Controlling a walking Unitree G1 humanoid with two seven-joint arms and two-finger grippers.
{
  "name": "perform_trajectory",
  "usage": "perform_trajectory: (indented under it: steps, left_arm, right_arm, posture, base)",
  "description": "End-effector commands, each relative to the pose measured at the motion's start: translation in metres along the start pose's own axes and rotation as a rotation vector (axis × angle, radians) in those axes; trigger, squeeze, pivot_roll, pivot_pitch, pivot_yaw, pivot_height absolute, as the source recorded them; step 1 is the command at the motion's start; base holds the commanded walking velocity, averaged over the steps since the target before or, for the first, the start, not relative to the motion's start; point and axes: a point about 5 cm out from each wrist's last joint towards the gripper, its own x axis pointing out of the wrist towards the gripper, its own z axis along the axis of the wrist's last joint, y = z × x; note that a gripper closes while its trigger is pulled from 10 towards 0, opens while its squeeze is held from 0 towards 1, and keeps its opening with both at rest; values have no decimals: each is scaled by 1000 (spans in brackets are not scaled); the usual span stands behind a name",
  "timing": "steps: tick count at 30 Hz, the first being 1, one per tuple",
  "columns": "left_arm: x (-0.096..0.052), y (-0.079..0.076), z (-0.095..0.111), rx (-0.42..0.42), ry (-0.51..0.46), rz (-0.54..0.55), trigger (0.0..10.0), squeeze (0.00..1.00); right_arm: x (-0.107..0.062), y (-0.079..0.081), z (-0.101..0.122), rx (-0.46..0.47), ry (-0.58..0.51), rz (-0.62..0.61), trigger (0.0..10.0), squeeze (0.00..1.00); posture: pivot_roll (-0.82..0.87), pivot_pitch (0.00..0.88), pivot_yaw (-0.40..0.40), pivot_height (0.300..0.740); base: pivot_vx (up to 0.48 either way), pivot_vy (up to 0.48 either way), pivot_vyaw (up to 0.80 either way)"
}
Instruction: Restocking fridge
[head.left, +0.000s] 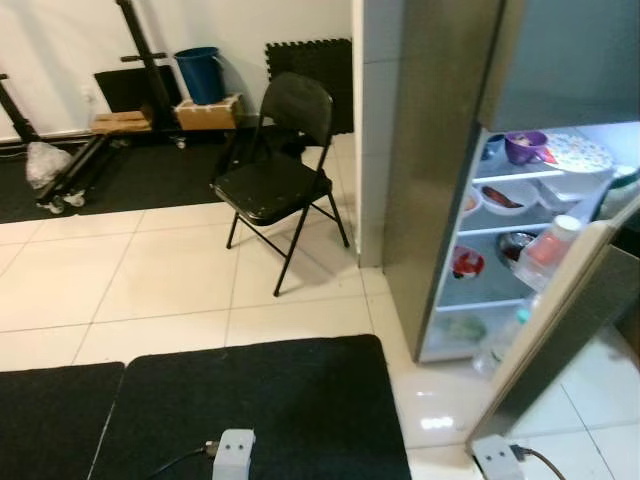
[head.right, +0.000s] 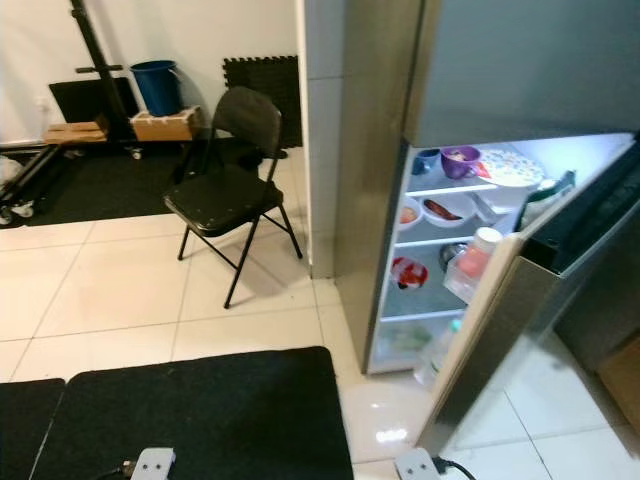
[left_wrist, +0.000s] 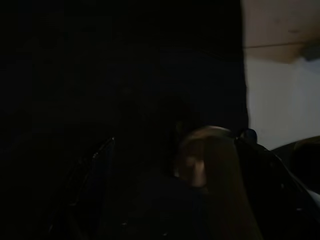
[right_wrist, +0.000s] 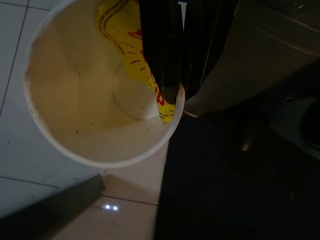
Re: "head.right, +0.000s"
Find steel bowl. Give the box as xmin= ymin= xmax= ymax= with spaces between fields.
xmin=438 ymin=243 xmax=471 ymax=273

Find brown cardboard carton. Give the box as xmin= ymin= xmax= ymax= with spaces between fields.
xmin=597 ymin=335 xmax=640 ymax=436

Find clear plastic bag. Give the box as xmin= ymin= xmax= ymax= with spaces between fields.
xmin=0 ymin=155 xmax=26 ymax=196

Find wooden crate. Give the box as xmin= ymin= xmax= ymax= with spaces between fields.
xmin=132 ymin=107 xmax=203 ymax=143

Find clear bottle with white cap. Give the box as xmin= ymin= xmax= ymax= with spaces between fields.
xmin=445 ymin=227 xmax=503 ymax=304

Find green vegetables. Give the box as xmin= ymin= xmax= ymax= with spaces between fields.
xmin=380 ymin=322 xmax=436 ymax=359

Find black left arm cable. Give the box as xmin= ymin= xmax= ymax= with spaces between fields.
xmin=95 ymin=460 xmax=136 ymax=480

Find stainless steel fridge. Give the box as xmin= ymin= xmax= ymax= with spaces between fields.
xmin=332 ymin=0 xmax=640 ymax=376

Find black wheeled gantry frame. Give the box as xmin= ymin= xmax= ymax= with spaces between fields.
xmin=0 ymin=0 xmax=201 ymax=226

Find blue cup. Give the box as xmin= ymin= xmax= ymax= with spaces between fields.
xmin=412 ymin=148 xmax=441 ymax=177

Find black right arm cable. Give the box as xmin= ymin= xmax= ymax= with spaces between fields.
xmin=435 ymin=457 xmax=479 ymax=480

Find black foam puzzle tile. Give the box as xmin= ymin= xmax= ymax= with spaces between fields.
xmin=223 ymin=55 xmax=304 ymax=149

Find white bowl with food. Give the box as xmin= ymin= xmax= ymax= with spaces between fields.
xmin=420 ymin=195 xmax=479 ymax=229

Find white food container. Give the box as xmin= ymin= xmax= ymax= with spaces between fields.
xmin=478 ymin=188 xmax=526 ymax=216

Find flat wooden block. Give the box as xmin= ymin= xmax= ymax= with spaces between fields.
xmin=44 ymin=120 xmax=109 ymax=146

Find water bottle with teal cap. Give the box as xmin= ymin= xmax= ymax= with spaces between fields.
xmin=415 ymin=318 xmax=461 ymax=389

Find black folding chair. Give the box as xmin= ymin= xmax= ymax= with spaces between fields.
xmin=163 ymin=85 xmax=304 ymax=309

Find black flat panel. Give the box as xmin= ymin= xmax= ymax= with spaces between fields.
xmin=50 ymin=78 xmax=141 ymax=123

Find blue plastic bucket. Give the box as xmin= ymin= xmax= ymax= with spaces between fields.
xmin=129 ymin=60 xmax=181 ymax=116

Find red bowl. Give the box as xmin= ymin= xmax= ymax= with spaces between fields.
xmin=390 ymin=256 xmax=429 ymax=291

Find green packet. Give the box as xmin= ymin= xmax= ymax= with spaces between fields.
xmin=520 ymin=170 xmax=579 ymax=229

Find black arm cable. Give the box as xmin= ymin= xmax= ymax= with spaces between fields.
xmin=95 ymin=460 xmax=136 ymax=480
xmin=435 ymin=457 xmax=479 ymax=480

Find patterned white plate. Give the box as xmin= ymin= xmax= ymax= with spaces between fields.
xmin=478 ymin=148 xmax=546 ymax=189

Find purple bowl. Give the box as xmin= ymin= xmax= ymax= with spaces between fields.
xmin=440 ymin=146 xmax=483 ymax=181

